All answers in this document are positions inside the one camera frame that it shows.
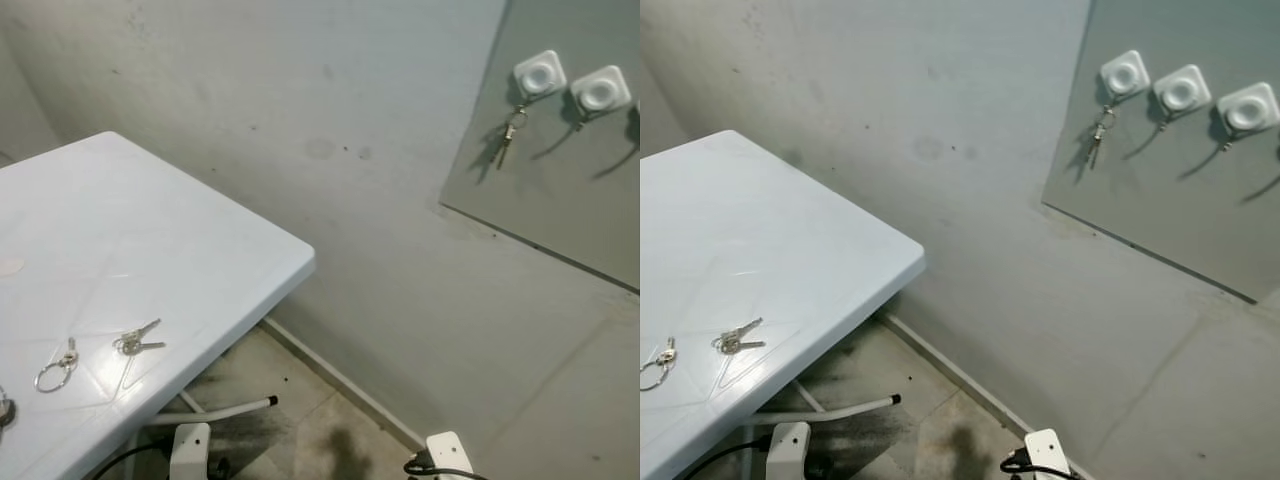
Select silver ring with small key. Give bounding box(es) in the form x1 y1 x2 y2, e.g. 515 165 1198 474
35 338 79 393
640 337 678 391

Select grey wall board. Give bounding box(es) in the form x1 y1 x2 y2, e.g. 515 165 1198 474
440 0 641 293
1042 0 1280 304

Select white skirting strip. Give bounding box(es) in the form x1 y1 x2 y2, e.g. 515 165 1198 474
880 312 1096 480
258 317 426 451

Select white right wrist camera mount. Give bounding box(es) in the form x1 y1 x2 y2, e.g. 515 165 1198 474
1024 429 1073 480
425 431 476 480

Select pair of silver keys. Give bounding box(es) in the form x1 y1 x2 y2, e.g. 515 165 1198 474
113 318 168 358
712 317 767 356

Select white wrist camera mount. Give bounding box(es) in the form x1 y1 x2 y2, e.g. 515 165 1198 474
1024 429 1073 480
425 431 476 480
168 423 213 480
766 422 811 480

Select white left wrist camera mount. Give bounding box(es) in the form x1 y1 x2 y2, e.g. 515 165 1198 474
766 422 811 480
168 423 213 480

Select hanging silver key bunch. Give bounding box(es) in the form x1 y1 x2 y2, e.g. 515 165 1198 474
1085 105 1117 171
495 106 529 171

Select white square wall hook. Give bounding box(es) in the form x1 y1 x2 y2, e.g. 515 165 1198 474
1098 50 1151 104
1153 65 1214 126
512 50 568 104
1217 82 1280 146
570 66 633 126

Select white folding table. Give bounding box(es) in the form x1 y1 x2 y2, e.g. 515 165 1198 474
0 130 317 480
640 128 926 480

